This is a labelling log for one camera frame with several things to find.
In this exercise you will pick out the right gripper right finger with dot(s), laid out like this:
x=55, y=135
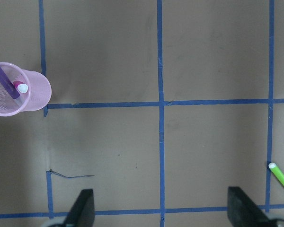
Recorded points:
x=242, y=211

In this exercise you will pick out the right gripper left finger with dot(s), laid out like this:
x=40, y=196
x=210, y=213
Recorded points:
x=82, y=213

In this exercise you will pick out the purple marker pen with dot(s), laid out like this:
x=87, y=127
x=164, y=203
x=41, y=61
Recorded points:
x=7, y=85

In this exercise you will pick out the pink marker pen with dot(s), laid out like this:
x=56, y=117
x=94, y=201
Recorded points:
x=20, y=86

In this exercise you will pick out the pink mesh cup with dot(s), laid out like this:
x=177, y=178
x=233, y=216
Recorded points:
x=38, y=94

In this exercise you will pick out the green marker pen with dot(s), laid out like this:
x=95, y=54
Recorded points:
x=277, y=172

